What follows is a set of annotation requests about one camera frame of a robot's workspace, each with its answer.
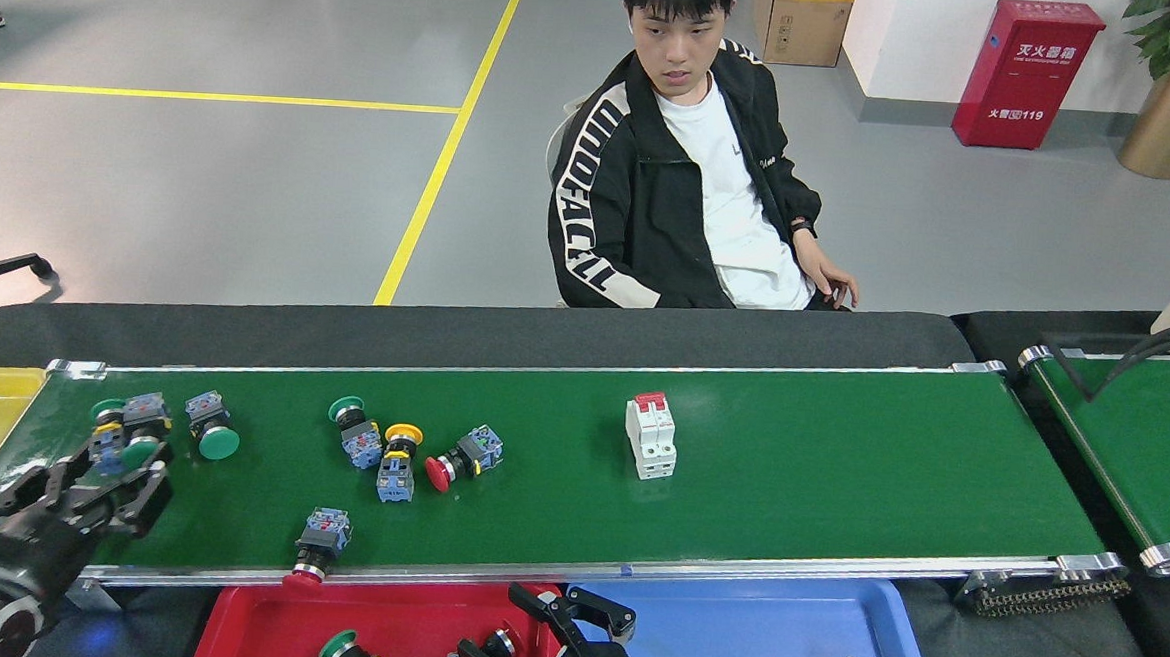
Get black push button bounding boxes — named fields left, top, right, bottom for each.
left=438, top=624, right=522, bottom=657

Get green button with yellow ring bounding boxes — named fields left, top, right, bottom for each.
left=87, top=398, right=134, bottom=478

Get green push button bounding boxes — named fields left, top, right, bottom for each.
left=325, top=395, right=386, bottom=471
left=317, top=628, right=392, bottom=657
left=120, top=392, right=177, bottom=471
left=183, top=390, right=243, bottom=463

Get red push button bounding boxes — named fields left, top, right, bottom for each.
left=281, top=506, right=353, bottom=593
left=424, top=421, right=506, bottom=496

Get yellow push button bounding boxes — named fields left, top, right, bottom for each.
left=377, top=422, right=425, bottom=504

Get blue plastic tray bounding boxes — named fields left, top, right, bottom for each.
left=563, top=563, right=943, bottom=657

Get red plastic tray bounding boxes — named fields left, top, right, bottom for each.
left=190, top=565, right=572, bottom=657

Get long green conveyor belt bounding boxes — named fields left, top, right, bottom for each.
left=0, top=308, right=1142, bottom=657

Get person's left hand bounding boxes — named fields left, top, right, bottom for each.
left=796, top=242, right=863, bottom=312

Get white circuit breaker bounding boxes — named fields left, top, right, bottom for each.
left=622, top=390, right=681, bottom=482

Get person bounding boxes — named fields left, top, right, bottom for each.
left=543, top=0, right=876, bottom=324

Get grey office chair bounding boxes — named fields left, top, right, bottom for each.
left=538, top=91, right=598, bottom=310

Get cardboard box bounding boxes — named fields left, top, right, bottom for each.
left=749, top=0, right=857, bottom=69

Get red fire extinguisher box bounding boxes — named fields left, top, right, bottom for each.
left=950, top=0, right=1109, bottom=154

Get black conveyor drive chain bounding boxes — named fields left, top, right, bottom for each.
left=956, top=566, right=1132, bottom=624

